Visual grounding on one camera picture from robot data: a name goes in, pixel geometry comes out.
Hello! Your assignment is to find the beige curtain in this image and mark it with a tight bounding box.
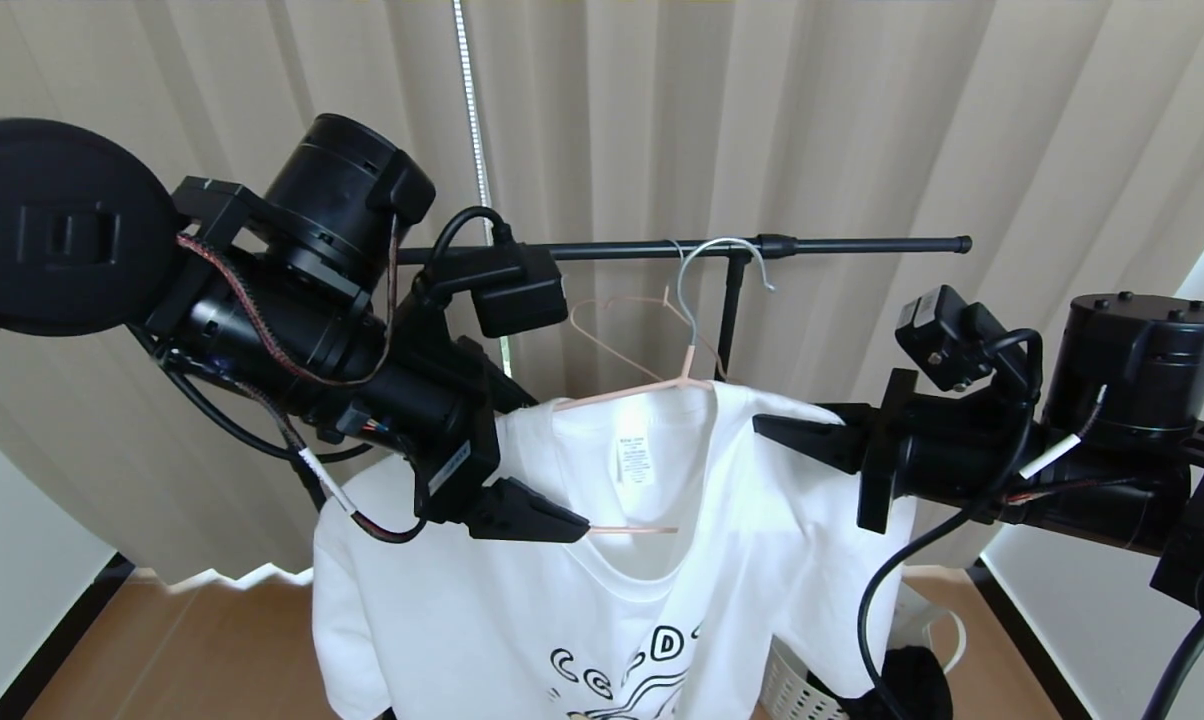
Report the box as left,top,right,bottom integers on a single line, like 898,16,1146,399
0,0,1204,601

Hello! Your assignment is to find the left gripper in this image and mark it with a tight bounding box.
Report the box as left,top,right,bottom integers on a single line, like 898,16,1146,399
157,255,508,528

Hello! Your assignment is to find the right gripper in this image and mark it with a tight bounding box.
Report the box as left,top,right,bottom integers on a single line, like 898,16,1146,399
855,368,1193,557

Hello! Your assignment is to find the white printed shirt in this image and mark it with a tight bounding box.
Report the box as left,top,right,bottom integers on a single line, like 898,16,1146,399
312,382,919,720

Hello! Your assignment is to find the pink clothes hanger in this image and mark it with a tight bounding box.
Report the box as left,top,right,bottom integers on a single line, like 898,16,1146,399
569,240,729,387
552,236,776,535

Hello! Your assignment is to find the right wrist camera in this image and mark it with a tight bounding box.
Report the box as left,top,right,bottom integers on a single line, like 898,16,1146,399
894,285,1045,403

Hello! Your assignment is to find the black clothes rack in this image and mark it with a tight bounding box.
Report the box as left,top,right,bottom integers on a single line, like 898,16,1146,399
292,234,973,516

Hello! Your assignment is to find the white laundry basket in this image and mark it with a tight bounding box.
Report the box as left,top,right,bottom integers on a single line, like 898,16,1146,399
759,585,967,720

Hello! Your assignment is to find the black garment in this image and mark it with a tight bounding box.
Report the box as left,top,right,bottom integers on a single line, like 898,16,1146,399
842,645,954,720

